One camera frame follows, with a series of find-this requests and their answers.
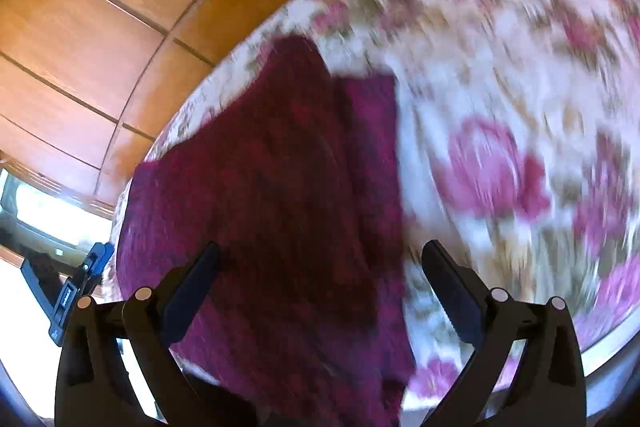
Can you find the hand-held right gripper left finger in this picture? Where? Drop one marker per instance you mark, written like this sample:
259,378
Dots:
192,294

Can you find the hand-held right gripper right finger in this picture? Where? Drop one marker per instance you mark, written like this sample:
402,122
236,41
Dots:
452,287

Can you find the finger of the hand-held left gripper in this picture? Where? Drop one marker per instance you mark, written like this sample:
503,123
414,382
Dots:
100,257
37,284

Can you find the maroon knitted garment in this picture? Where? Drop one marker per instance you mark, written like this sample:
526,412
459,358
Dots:
280,187

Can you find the window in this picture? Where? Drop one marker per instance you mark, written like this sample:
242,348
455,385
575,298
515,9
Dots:
45,212

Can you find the floral bed sheet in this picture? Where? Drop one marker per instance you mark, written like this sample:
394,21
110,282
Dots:
500,57

